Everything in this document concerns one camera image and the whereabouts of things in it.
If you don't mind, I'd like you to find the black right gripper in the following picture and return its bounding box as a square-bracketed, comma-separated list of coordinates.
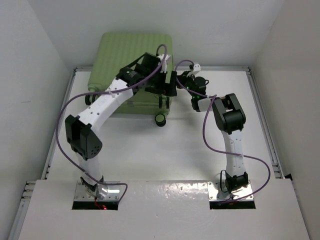
[174, 71, 197, 99]

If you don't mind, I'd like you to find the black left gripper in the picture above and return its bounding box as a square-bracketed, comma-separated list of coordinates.
[144, 67, 176, 96]

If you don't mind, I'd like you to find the green hard-shell suitcase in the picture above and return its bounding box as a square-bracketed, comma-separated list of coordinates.
[87, 32, 173, 127]

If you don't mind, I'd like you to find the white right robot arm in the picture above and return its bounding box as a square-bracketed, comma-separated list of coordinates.
[176, 70, 249, 194]

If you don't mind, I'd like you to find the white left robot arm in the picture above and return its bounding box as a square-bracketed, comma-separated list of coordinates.
[64, 52, 177, 196]

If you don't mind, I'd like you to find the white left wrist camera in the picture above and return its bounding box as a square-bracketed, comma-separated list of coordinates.
[157, 54, 171, 73]

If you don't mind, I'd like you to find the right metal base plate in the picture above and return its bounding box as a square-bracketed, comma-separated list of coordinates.
[207, 181, 254, 202]

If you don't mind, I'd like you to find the metal base plate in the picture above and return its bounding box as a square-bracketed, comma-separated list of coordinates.
[207, 181, 254, 202]
[73, 181, 120, 202]

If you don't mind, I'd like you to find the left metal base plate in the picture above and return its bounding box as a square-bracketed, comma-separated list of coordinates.
[73, 181, 120, 202]

